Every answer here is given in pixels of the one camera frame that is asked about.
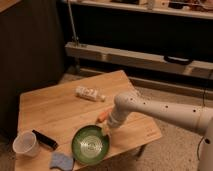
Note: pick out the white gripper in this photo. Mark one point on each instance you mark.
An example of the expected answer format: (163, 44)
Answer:
(116, 119)

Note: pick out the green ceramic bowl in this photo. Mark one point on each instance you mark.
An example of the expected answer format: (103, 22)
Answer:
(89, 146)

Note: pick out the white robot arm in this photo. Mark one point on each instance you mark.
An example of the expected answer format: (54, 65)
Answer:
(193, 118)

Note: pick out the orange carrot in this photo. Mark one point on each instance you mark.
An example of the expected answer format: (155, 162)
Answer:
(103, 116)

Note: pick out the white plastic bottle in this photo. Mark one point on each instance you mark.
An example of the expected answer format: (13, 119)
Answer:
(89, 94)

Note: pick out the blue sponge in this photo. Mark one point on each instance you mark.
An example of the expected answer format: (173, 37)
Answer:
(61, 161)

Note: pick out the black rectangular bar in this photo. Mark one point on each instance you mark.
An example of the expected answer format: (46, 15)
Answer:
(46, 140)

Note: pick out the metal pole stand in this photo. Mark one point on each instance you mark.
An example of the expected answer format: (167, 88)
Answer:
(75, 37)

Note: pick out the grey metal beam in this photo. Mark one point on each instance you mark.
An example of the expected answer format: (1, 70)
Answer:
(137, 60)

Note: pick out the clear plastic measuring cup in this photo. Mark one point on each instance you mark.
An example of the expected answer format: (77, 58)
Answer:
(26, 144)

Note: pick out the upper shelf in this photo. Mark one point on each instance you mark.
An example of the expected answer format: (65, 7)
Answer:
(142, 8)

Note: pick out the black handle on beam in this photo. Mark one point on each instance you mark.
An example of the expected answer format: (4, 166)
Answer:
(176, 61)

